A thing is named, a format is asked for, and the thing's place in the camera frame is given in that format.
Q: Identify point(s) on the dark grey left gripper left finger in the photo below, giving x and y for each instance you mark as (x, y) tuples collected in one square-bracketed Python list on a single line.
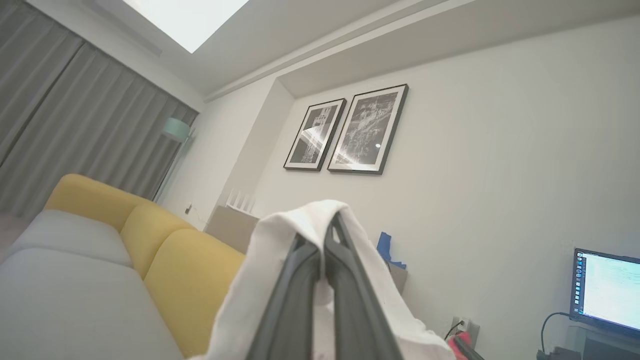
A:
[(290, 310)]

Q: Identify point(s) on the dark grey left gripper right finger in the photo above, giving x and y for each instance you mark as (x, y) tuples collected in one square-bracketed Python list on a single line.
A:
[(355, 310)]

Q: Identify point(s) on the red and white shorts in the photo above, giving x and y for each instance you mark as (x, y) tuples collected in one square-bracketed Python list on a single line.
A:
[(260, 280)]

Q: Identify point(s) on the blue object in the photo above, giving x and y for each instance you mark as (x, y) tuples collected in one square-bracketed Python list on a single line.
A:
[(384, 247)]

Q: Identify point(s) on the yellow sofa back cushion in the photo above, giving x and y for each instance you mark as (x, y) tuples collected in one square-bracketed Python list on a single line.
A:
[(195, 285), (90, 197), (150, 235)]

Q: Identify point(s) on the beige wooden cabinet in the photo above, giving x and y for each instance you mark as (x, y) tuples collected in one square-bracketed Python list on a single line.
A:
[(230, 227)]

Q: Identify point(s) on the white antenna router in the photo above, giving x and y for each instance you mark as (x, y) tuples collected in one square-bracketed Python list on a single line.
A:
[(240, 202)]

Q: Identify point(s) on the narrow black framed picture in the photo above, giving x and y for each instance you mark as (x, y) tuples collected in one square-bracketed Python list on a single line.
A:
[(315, 135)]

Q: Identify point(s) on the wide black framed picture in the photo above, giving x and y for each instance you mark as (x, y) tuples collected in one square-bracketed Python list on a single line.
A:
[(367, 130)]

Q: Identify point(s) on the floor lamp teal shade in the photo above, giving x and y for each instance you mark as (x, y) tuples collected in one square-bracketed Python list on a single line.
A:
[(176, 130)]

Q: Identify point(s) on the grey sofa seat cushion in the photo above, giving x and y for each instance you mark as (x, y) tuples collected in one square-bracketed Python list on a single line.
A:
[(65, 310), (65, 235)]

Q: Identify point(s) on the black computer monitor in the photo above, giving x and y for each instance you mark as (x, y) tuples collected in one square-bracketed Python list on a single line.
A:
[(607, 290)]

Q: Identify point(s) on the grey pleated curtain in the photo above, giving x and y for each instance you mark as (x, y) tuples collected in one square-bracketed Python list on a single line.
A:
[(75, 110)]

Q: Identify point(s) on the white wall outlet plate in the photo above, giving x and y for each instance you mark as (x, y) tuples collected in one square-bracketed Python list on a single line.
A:
[(471, 327)]

